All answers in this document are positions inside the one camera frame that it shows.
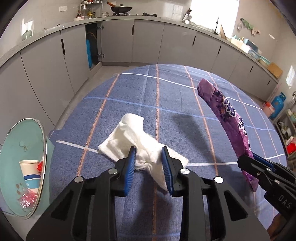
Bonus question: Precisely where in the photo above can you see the grey lower cabinets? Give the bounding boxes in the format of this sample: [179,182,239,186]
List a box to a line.
[1,16,278,139]

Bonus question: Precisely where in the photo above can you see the white tissue cloth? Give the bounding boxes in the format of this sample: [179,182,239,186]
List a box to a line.
[98,113,189,197]

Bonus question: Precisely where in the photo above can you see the metal storage shelf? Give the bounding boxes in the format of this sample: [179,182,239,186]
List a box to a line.
[273,91,295,164]

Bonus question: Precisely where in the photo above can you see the white paper cup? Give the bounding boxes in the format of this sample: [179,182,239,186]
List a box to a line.
[19,160,41,193]

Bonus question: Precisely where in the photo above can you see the person's right hand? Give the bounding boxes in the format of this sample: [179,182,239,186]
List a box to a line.
[267,213,295,240]

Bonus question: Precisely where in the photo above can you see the black wok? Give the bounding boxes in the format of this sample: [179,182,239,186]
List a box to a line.
[106,1,132,16]

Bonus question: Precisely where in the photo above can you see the metal spice rack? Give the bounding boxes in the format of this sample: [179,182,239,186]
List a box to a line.
[74,1,103,21]

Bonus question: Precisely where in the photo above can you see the blue water bottle in cabinet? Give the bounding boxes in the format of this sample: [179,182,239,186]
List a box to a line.
[86,39,92,69]

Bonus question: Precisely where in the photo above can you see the purple snack wrapper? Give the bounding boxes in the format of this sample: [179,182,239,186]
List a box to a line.
[197,78,260,193]

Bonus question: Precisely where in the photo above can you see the pink floor bucket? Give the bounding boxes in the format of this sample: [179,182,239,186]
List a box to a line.
[262,101,275,118]

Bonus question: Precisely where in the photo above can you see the blue bread box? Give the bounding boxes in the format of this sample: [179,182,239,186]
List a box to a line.
[241,38,261,60]

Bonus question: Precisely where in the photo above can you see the chrome sink faucet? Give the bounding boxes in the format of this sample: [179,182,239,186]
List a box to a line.
[213,18,219,35]

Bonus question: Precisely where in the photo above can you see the utensil holder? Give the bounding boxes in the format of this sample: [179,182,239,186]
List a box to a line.
[182,8,192,24]

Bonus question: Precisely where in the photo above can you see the wooden cutting board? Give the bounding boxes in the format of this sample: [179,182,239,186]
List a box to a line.
[267,62,283,79]

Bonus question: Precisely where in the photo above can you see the teal trash bin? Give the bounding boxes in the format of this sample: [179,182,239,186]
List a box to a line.
[1,118,54,219]

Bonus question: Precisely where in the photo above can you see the blue gas cylinder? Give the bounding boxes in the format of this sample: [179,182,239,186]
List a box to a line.
[270,92,287,120]

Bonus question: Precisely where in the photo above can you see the green ceramic teapot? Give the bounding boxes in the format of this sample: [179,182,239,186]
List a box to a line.
[22,30,33,41]

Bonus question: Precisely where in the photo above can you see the red plastic bag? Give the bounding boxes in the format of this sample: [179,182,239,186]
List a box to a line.
[37,161,43,173]

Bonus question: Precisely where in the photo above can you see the pink transparent plastic bag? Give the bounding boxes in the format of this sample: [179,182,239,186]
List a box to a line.
[17,189,37,209]

